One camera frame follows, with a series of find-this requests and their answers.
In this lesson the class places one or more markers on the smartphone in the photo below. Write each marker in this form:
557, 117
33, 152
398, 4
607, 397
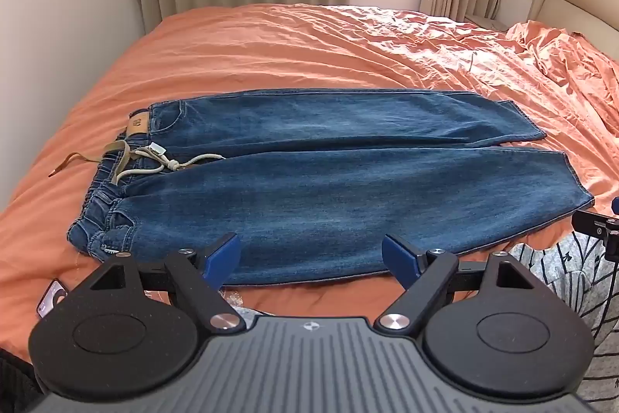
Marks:
51, 297

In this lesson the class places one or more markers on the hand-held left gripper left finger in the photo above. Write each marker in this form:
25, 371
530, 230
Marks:
225, 254

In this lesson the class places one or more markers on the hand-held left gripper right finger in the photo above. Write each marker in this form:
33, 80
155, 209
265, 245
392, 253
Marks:
397, 256

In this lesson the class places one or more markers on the orange bed sheet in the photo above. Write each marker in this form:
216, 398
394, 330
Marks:
290, 50

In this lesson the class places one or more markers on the dark cloth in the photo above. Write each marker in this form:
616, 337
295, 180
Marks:
14, 379

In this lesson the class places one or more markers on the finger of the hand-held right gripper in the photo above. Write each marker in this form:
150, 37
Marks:
602, 231

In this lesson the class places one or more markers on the blue denim pants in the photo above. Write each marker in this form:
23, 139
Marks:
314, 200

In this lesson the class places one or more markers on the crumpled orange duvet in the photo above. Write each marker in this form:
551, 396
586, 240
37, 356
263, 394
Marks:
575, 69

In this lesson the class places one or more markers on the person's grey striped shirt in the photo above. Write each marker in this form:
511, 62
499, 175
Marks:
595, 297

